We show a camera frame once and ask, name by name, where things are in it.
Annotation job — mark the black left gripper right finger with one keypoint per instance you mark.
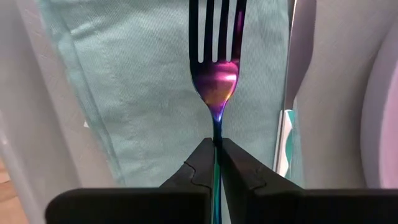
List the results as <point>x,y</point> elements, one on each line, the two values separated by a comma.
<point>264,202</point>

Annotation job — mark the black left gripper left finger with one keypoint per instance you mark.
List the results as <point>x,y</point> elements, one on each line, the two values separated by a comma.
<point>186,199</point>

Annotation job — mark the teal cloth napkin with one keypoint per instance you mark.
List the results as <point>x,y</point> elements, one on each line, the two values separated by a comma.
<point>140,93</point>

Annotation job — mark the iridescent metal fork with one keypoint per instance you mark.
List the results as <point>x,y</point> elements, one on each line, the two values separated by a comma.
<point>216,84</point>

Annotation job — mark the grey plastic tray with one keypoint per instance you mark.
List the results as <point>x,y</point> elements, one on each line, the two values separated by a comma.
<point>329,124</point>

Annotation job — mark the lilac plastic plate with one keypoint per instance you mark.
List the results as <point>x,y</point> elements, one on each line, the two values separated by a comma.
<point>385,109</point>

